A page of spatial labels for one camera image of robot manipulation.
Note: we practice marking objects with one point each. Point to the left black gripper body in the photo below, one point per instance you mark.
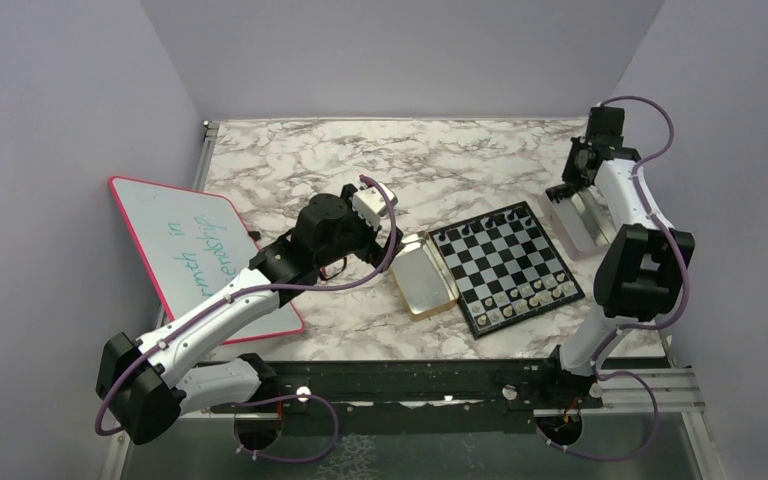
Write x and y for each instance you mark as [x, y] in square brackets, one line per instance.
[358, 237]

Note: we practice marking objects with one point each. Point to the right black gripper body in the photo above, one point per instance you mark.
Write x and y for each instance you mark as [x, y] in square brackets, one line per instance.
[571, 175]

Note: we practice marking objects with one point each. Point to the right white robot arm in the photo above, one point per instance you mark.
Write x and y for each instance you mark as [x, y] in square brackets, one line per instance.
[641, 283]

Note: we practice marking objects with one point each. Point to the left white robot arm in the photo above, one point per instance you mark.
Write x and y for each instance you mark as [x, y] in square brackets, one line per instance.
[141, 382]

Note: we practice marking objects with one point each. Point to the white box of black pieces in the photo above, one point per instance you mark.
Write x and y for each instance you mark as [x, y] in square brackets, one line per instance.
[581, 222]

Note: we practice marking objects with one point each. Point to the gold metal tin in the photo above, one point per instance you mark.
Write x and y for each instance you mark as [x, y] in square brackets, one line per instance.
[423, 279]

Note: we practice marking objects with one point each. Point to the black white chessboard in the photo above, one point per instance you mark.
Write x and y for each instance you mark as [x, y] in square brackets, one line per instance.
[507, 263]

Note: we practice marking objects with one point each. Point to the red framed whiteboard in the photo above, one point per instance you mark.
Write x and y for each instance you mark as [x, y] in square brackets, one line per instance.
[191, 243]

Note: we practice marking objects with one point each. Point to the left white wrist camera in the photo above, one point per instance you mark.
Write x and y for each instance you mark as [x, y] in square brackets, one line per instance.
[370, 205]

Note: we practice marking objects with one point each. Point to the black table front rail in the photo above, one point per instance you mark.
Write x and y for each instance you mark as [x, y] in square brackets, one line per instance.
[400, 397]

